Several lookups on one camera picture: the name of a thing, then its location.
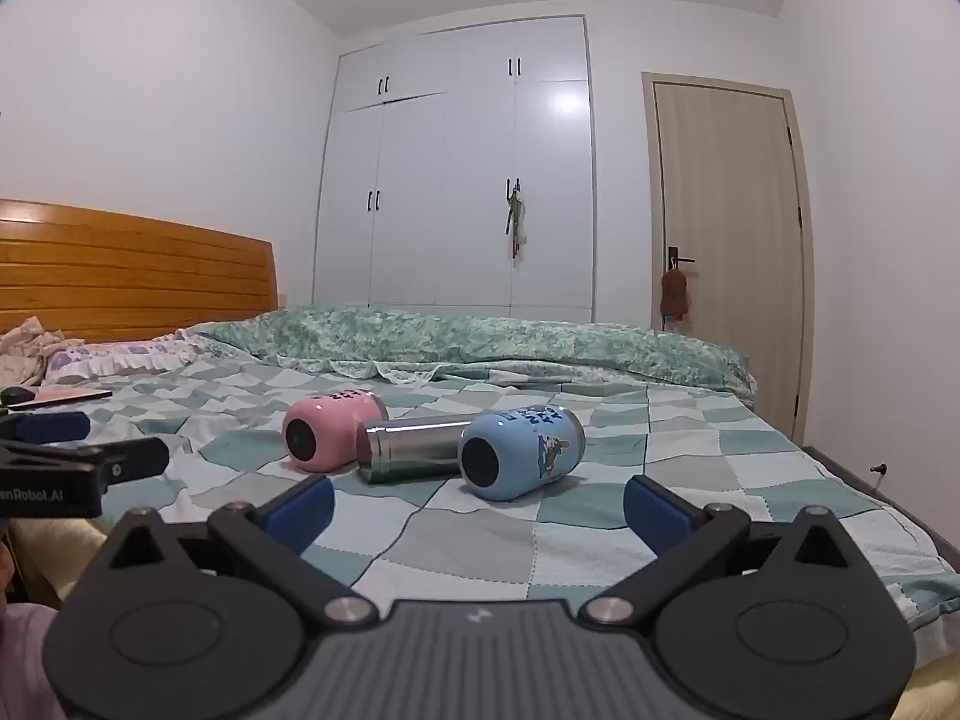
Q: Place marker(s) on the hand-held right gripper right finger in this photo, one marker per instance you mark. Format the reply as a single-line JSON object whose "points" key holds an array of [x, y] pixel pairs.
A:
{"points": [[658, 514]]}

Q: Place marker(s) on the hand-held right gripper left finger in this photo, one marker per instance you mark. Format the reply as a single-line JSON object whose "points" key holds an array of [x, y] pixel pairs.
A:
{"points": [[300, 511]]}

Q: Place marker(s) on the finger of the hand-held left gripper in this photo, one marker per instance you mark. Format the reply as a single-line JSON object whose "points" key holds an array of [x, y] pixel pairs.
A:
{"points": [[49, 427], [135, 457]]}

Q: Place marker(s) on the pink cup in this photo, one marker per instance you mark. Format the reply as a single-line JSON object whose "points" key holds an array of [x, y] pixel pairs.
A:
{"points": [[330, 431]]}

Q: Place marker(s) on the stainless steel cup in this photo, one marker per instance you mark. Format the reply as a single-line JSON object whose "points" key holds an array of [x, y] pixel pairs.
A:
{"points": [[409, 450]]}

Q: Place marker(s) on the blue printed cup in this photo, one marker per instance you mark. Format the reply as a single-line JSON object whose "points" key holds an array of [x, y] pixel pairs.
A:
{"points": [[532, 450]]}

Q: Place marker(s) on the person's left forearm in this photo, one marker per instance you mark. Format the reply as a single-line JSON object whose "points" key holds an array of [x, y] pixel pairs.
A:
{"points": [[22, 645]]}

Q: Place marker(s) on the pink phone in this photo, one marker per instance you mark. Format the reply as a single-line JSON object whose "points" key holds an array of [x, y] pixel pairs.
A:
{"points": [[71, 395]]}

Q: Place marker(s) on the small black object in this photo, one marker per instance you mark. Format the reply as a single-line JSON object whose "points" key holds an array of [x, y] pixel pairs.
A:
{"points": [[16, 395]]}

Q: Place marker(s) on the yellow blanket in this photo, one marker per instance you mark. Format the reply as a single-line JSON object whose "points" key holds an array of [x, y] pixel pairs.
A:
{"points": [[52, 547]]}

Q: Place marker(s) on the crumpled light cloth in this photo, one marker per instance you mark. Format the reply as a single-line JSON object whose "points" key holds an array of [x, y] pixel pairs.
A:
{"points": [[26, 352]]}

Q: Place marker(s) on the purple floral pillow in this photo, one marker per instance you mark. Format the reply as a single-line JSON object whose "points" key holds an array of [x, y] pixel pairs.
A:
{"points": [[120, 354]]}

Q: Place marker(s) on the wooden headboard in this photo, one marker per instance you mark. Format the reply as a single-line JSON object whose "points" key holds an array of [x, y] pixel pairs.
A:
{"points": [[135, 277]]}

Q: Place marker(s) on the green floral quilt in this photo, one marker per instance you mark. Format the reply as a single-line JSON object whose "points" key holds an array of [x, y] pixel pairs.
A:
{"points": [[487, 337]]}

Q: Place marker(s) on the beige door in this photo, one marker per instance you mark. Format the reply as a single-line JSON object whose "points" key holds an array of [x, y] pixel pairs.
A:
{"points": [[727, 240]]}

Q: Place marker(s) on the green hanging ornament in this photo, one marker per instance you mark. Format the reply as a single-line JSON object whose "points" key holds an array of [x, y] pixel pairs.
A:
{"points": [[516, 217]]}

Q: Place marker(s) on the white wardrobe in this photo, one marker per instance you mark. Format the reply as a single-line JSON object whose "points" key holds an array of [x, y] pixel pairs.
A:
{"points": [[450, 187]]}

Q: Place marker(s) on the black wall plug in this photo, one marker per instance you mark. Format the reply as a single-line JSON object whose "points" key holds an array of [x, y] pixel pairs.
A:
{"points": [[879, 469]]}

